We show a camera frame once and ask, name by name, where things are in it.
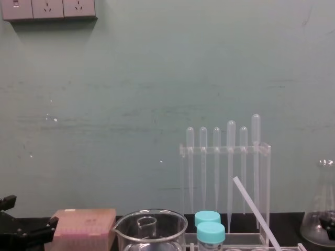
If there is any large glass beaker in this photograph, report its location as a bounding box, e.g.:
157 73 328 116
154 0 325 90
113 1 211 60
113 208 189 251

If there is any teal capped vial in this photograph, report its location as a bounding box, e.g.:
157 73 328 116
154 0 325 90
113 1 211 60
194 211 221 229
196 222 226 251

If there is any white glass stirring rod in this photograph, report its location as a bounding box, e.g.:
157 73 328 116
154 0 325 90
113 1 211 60
232 176 282 251

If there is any pink pipette tip box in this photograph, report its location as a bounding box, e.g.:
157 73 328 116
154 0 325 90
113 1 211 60
43 208 117 251

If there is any white wall socket panel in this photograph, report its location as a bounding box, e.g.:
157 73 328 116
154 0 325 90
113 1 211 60
0 0 98 22

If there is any glass conical flask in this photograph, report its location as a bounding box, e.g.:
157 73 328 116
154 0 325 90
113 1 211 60
299 158 335 248

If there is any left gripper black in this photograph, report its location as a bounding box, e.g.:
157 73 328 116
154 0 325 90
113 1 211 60
0 195 60 251

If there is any small glass beaker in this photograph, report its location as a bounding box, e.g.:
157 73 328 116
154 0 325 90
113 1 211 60
137 216 158 239

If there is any short clear plastic pipette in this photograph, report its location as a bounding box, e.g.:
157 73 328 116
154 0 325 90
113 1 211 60
239 126 249 215
212 127 222 213
199 126 208 210
185 127 195 214

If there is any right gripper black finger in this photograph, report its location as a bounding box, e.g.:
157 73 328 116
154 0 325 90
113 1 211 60
320 216 335 238

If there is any clear acrylic pipette stand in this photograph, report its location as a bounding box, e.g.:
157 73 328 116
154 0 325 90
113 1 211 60
179 142 272 246

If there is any long clear plastic pipette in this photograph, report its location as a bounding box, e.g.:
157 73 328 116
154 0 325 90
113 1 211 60
226 120 237 234

